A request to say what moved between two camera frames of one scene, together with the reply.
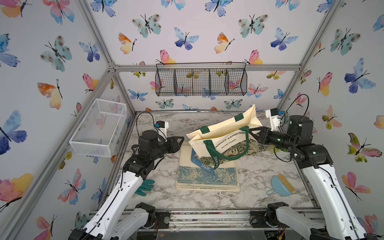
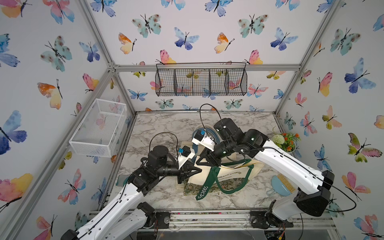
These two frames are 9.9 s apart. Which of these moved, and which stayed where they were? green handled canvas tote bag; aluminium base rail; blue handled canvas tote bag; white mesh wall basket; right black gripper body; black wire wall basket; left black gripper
Moved: right black gripper body; blue handled canvas tote bag; green handled canvas tote bag; left black gripper
Stayed: white mesh wall basket; aluminium base rail; black wire wall basket
